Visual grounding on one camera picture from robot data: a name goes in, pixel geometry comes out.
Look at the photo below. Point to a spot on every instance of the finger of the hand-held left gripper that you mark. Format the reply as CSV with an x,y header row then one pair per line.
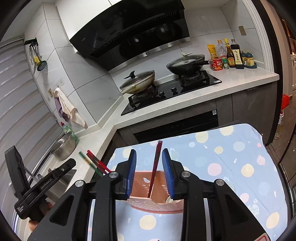
x,y
66,168

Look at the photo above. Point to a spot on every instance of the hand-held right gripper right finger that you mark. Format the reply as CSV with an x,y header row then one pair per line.
x,y
167,173

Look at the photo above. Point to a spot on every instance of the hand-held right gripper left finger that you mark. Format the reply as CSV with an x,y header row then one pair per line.
x,y
132,173

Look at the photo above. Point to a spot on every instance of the green chopstick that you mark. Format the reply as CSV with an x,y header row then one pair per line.
x,y
89,161

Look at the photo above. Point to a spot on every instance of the white ceramic soup spoon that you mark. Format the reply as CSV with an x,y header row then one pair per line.
x,y
171,199

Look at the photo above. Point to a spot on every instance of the pink perforated utensil holder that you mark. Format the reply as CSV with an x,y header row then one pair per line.
x,y
157,204

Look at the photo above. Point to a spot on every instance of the dark maroon chopstick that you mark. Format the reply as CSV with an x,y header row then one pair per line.
x,y
98,165

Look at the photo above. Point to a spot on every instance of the person's left hand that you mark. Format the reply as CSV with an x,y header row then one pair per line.
x,y
33,225

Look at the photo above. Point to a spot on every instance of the stainless steel bowl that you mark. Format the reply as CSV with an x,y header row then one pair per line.
x,y
62,148

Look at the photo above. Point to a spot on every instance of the green dish soap bottle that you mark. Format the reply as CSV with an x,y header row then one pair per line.
x,y
69,132

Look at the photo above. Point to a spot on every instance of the built-in black oven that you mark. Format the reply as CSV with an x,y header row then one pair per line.
x,y
175,127

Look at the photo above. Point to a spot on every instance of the beige hanging towel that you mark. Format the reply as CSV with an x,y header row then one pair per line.
x,y
69,109

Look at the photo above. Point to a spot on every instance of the purple hanging towel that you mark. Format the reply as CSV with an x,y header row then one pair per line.
x,y
59,109

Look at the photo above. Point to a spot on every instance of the blue polka dot tablecloth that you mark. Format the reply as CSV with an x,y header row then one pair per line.
x,y
231,150

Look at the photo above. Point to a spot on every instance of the white window blind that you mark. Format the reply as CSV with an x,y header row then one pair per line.
x,y
18,104

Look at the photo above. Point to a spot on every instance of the black gas stove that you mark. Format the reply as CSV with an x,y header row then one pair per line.
x,y
171,92

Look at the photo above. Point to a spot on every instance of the beige wok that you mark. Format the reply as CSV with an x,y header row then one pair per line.
x,y
141,87

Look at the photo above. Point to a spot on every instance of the glass lid black knob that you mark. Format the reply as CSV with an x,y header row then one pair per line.
x,y
136,80

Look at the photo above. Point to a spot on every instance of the green slotted skimmer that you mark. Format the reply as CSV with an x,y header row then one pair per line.
x,y
41,66

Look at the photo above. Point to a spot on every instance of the black frying pan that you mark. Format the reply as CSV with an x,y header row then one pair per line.
x,y
185,68

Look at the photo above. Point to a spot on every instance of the glass lid white knob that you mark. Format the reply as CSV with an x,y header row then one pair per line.
x,y
187,59

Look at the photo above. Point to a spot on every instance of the red can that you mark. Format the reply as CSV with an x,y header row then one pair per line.
x,y
217,64

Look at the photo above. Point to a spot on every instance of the small green lid jar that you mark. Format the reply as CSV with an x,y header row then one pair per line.
x,y
225,64

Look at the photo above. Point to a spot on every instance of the yellow seasoning packet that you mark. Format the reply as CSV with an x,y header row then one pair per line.
x,y
211,51

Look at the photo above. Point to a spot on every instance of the dark sauce bottle yellow cap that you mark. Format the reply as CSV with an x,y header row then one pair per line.
x,y
230,58

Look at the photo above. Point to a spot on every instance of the black range hood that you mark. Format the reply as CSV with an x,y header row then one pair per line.
x,y
129,39

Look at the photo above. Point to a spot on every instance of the clear plastic bottle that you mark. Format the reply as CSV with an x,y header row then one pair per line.
x,y
221,49

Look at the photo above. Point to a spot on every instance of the large dark soy sauce bottle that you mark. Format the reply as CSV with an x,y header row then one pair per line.
x,y
238,58

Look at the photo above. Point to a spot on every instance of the teal condiment jar set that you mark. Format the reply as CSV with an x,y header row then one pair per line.
x,y
248,60

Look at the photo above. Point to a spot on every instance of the red plastic object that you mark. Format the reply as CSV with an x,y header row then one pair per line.
x,y
286,99

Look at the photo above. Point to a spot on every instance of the wall socket with sticker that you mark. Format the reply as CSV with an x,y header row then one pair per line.
x,y
50,92

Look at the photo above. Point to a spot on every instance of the black wall utensil rack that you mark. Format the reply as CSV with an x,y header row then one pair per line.
x,y
31,41

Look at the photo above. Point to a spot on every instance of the grey wall outlet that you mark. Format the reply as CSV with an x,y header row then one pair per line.
x,y
242,30

